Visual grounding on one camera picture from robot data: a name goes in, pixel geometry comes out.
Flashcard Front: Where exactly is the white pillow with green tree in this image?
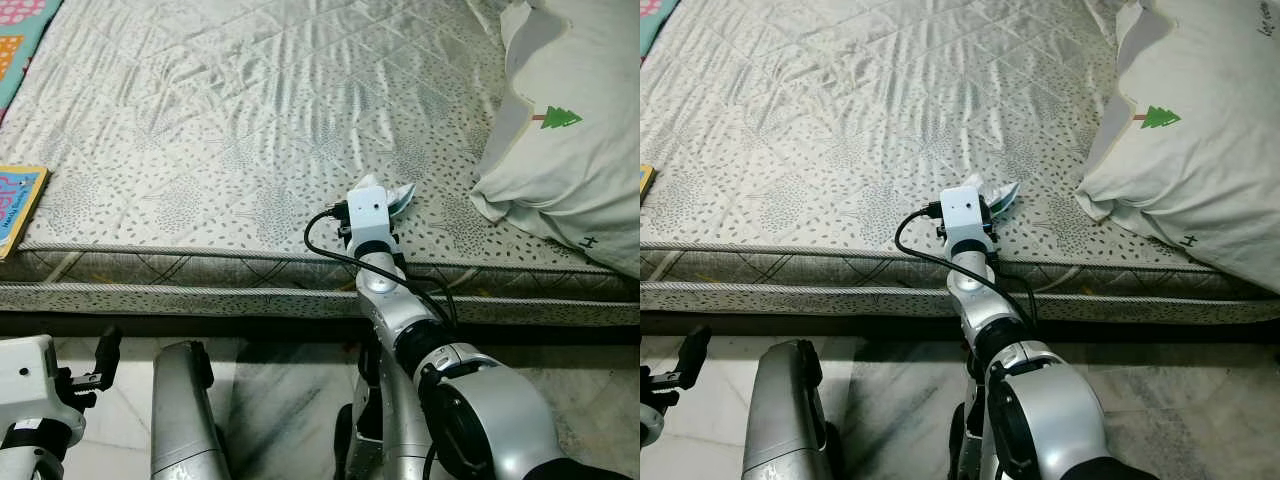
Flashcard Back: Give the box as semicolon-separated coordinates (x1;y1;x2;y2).
470;0;641;279
1075;0;1280;296

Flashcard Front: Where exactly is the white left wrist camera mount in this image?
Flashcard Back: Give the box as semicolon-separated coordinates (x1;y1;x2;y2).
0;335;59;441
640;400;669;448

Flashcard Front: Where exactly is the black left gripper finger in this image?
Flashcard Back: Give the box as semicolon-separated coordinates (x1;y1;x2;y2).
680;325;714;379
92;325;124;379

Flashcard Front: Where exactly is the dark bed frame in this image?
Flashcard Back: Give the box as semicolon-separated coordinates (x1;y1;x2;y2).
0;312;641;346
640;315;1280;346

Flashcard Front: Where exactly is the silver left robot leg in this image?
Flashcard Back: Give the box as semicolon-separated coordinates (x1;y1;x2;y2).
150;340;233;480
742;340;841;480

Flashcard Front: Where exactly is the white quilted mattress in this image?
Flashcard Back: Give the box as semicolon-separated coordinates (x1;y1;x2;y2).
640;0;1280;326
0;0;641;326

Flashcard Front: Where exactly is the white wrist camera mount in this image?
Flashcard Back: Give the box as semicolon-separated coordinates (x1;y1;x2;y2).
640;400;669;448
0;335;59;441
345;186;399;263
940;186;993;261

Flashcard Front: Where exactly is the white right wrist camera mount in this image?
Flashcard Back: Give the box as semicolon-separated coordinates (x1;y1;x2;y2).
345;186;399;263
940;186;993;261

